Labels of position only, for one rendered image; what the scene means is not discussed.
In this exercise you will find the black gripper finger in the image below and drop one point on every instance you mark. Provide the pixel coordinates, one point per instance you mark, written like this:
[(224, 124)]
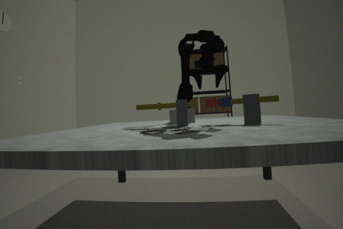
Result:
[(198, 79), (218, 76)]

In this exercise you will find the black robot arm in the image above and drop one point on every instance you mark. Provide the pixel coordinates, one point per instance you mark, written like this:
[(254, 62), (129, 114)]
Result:
[(213, 44)]

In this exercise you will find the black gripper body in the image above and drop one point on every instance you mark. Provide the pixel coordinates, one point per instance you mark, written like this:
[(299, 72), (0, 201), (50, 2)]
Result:
[(205, 69)]

